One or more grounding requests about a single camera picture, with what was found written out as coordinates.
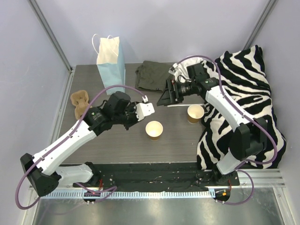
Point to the light blue paper bag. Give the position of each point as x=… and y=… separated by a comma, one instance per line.
x=110, y=62

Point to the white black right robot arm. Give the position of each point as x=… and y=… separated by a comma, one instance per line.
x=248, y=137

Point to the white paper straws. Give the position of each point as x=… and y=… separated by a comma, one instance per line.
x=183, y=105

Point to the white slotted cable duct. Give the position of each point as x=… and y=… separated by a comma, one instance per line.
x=83, y=194

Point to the brown cardboard cup carrier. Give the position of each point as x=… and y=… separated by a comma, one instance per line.
x=80, y=100

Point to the zebra striped blanket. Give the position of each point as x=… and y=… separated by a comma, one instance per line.
x=243, y=77

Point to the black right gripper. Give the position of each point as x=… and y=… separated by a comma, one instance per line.
x=172, y=91

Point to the brown paper coffee cup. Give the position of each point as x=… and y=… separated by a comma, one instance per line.
x=154, y=130

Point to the white bucket hat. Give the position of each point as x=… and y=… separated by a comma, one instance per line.
x=181, y=73

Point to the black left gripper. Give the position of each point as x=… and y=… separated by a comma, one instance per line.
x=131, y=117

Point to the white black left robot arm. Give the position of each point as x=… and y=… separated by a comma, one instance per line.
x=43, y=169

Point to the olive green folded cloth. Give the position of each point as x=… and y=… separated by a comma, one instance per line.
x=152, y=76

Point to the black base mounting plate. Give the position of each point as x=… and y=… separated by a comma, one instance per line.
x=158, y=177

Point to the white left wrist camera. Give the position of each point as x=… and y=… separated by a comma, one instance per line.
x=143, y=110

